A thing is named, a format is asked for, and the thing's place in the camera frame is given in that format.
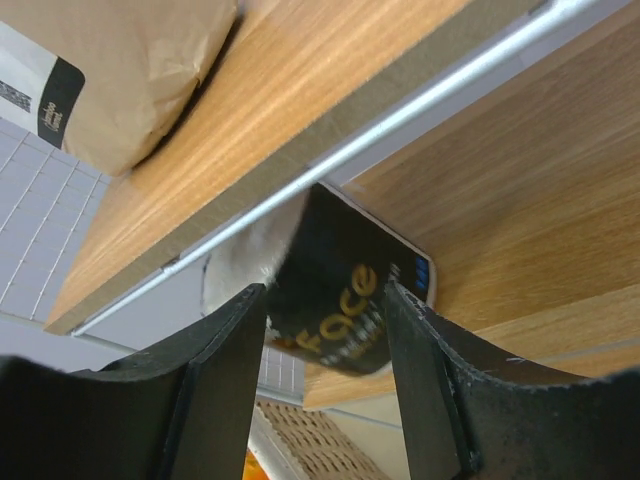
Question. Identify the white wire wooden shelf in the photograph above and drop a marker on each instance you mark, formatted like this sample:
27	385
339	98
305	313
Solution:
34	258

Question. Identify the brown paper towel roll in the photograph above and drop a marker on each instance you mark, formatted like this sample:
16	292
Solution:
105	81

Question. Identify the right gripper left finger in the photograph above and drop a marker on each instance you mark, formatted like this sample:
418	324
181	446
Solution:
178	409

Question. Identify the wicker basket with liner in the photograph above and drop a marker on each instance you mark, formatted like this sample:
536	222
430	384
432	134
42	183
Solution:
286	442

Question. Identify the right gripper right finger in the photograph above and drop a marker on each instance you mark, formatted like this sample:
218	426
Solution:
471	410

